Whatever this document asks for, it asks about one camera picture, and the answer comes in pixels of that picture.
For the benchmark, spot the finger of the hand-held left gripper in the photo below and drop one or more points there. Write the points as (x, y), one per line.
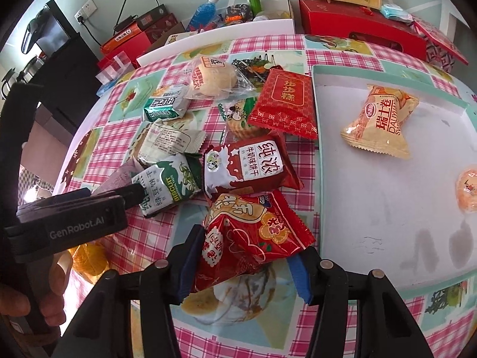
(132, 195)

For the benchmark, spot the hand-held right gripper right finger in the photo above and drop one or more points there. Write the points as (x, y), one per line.
(302, 279)

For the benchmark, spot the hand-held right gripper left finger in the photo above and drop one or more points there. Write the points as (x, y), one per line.
(190, 261)

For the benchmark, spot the pink white snack packet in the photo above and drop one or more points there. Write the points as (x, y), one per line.
(115, 179)

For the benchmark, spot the green white bean biscuit packet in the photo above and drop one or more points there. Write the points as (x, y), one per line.
(167, 186)

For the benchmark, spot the cream biscuit packet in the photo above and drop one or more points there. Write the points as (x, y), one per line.
(167, 143)

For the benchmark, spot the red snack packet orange flower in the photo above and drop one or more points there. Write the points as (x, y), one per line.
(253, 238)

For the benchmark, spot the white tray with teal rim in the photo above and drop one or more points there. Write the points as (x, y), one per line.
(372, 212)

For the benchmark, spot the red white milk biscuit packet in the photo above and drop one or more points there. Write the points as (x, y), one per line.
(246, 164)

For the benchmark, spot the person's left hand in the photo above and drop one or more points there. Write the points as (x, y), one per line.
(56, 287)

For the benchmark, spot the small green white packet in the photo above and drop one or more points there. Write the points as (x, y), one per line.
(166, 104)

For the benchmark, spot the clear plastic box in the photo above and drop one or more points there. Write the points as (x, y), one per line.
(111, 69)

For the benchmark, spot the clear cartoon cookie packet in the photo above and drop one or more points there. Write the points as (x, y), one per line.
(236, 119)

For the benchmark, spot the black cabinet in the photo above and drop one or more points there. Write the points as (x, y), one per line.
(63, 78)

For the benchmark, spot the bread in clear wrapper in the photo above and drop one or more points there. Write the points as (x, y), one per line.
(212, 78)

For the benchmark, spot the orange flat box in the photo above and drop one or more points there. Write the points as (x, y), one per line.
(123, 39)

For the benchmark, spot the cream printed carton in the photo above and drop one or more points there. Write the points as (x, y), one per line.
(179, 39)

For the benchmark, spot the dark red box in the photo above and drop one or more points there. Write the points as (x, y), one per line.
(156, 22)

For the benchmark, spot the clear dark snack packet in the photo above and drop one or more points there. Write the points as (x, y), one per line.
(253, 69)

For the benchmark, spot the red patterned cake packet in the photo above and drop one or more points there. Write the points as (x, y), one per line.
(287, 104)

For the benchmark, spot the yellow swiss roll packet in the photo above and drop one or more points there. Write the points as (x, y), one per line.
(380, 121)

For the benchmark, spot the black appliance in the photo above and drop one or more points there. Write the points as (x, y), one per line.
(48, 33)

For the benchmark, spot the orange jelly cup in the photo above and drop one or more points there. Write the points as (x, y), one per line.
(467, 190)

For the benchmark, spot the blue liquid bottle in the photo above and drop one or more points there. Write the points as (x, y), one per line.
(203, 15)

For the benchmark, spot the colourful snack bag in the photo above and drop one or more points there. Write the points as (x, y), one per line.
(236, 13)

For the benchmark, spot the white open box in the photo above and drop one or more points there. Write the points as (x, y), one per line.
(277, 9)

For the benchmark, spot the red gift box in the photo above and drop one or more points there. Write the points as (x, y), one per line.
(335, 22)

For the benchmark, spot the red patterned tin box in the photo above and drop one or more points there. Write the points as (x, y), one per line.
(439, 44)

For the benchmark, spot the wet wipes pack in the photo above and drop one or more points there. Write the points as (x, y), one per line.
(395, 13)

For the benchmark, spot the white wall socket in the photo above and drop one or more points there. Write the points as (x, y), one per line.
(85, 11)

